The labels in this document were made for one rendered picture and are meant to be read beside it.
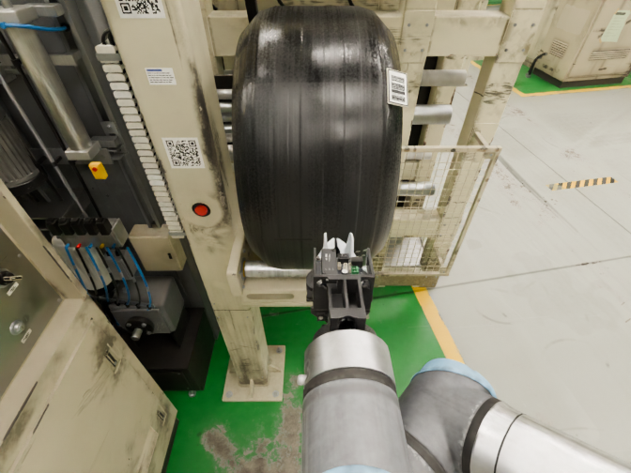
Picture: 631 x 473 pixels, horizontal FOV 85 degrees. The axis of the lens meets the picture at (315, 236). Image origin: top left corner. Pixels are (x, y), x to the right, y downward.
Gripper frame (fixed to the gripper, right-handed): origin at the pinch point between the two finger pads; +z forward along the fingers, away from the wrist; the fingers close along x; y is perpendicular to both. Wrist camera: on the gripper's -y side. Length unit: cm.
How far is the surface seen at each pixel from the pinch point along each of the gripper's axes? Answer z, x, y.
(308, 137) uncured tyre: 11.4, 4.3, 13.6
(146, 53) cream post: 26.0, 33.1, 23.0
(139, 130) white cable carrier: 28.8, 39.9, 8.0
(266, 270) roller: 24.6, 16.0, -27.9
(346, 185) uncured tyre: 8.8, -1.9, 6.3
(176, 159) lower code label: 28.4, 33.4, 1.9
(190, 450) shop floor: 17, 54, -121
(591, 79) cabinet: 399, -329, -66
